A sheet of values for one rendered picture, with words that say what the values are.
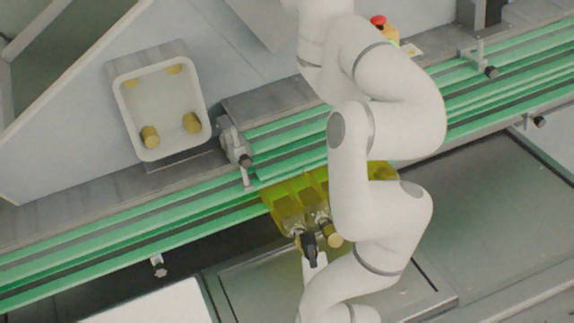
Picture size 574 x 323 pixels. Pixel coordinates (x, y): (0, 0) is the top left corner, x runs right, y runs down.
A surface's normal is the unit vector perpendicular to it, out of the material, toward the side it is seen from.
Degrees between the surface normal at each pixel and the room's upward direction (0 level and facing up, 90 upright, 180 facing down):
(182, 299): 90
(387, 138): 14
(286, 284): 90
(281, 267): 90
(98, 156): 0
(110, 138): 0
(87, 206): 90
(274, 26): 3
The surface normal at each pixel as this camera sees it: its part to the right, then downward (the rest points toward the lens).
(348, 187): -0.73, 0.00
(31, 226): -0.14, -0.77
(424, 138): 0.44, 0.24
